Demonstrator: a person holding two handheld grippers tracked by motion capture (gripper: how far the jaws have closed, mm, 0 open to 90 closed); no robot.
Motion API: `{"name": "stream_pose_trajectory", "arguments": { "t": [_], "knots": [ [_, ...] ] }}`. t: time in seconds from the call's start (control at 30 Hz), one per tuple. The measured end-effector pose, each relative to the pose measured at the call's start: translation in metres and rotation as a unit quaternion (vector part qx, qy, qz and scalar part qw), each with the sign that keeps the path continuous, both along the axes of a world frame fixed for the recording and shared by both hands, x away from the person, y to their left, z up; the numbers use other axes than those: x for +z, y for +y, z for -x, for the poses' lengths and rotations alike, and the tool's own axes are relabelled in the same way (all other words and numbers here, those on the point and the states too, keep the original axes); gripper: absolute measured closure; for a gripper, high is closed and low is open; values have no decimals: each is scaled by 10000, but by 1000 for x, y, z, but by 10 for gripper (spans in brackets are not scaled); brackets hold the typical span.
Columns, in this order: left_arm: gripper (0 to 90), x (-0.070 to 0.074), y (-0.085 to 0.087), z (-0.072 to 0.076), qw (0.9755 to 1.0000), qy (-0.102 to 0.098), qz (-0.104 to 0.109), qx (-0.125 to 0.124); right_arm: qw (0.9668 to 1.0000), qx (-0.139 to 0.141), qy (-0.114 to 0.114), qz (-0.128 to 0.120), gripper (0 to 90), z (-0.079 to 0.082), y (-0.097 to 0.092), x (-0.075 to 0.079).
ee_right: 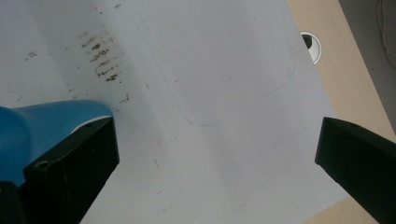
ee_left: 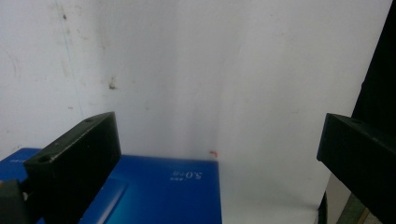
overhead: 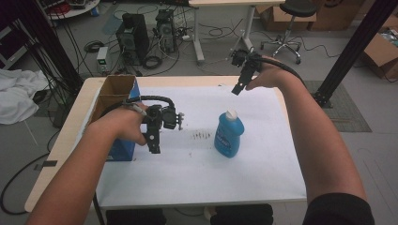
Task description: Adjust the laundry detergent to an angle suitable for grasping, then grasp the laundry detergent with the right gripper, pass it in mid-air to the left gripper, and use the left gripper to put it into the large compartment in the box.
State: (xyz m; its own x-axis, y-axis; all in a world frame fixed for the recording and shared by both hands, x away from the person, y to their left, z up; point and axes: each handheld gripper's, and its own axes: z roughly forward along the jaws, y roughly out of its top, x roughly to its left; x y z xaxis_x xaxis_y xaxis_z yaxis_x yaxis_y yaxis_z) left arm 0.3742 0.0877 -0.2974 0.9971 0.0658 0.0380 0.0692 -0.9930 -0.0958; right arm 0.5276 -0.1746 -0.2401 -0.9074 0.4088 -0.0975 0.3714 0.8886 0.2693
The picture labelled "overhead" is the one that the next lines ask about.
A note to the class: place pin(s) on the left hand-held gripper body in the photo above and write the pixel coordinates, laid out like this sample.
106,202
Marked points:
164,117

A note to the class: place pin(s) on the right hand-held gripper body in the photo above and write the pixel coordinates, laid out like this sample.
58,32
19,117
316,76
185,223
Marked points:
248,61

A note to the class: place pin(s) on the blue bottle with white cap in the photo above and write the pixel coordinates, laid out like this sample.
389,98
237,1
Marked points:
228,136

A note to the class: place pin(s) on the blue cardboard box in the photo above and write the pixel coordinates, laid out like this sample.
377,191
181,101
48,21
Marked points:
116,89

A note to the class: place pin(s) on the person's right hand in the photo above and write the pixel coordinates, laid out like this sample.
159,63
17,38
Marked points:
273,75

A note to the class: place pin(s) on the person's left hand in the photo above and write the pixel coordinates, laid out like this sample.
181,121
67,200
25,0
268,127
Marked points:
122,123

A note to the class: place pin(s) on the brown cardboard box under desk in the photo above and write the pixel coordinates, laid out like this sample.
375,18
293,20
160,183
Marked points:
278,20

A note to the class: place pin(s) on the white table mat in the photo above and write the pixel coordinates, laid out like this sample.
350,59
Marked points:
194,175

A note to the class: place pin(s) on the white-legged desk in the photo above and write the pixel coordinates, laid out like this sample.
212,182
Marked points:
198,34

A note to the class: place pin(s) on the black swivel stool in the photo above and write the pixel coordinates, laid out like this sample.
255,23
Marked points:
292,18

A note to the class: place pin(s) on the person's left leg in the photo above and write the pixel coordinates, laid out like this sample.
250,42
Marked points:
134,217

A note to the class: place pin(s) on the person's leg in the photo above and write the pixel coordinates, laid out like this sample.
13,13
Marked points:
244,215
134,217

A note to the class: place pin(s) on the large black computer tower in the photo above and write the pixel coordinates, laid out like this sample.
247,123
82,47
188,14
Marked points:
133,40

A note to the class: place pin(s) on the white power supply unit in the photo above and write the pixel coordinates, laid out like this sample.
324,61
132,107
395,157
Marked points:
102,61

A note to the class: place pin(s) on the light wooden table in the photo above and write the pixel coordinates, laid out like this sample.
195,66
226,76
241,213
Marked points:
68,137

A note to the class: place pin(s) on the small black computer tower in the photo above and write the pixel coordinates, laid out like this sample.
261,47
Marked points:
166,29

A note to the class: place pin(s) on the large brown cardboard box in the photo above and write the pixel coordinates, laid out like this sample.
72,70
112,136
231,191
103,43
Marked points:
338,15

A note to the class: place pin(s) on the black metal stand beam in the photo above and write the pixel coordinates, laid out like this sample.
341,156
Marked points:
350,53

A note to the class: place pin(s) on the grey floor mat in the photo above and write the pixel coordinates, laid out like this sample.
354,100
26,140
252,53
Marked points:
347,109

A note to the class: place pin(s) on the person's right leg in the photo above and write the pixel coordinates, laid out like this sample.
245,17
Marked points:
244,215

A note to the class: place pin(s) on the open brown cardboard box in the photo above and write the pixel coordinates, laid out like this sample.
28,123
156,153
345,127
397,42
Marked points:
380,53

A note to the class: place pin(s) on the round white table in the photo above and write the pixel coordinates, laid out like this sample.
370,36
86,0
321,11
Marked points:
75,11

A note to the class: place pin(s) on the white cloth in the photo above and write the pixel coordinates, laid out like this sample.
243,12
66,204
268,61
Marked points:
18,93

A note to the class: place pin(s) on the person's black sleeve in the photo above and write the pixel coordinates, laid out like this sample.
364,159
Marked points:
339,211

